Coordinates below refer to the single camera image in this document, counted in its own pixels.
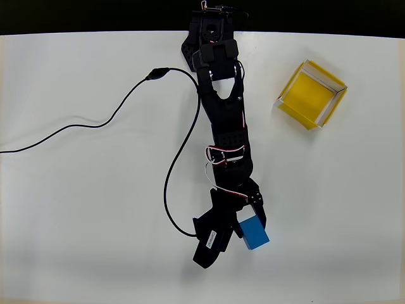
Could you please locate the blue rectangular block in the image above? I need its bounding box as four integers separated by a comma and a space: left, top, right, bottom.
237, 214, 271, 251

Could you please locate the white red servo wire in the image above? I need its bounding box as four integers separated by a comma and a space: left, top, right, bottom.
204, 144, 248, 202

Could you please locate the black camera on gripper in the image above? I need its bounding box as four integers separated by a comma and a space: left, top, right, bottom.
192, 189, 242, 270

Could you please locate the black camera cable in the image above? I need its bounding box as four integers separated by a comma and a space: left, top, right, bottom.
0, 66, 203, 238

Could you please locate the yellow paper box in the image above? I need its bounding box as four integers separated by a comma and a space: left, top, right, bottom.
273, 58, 349, 132

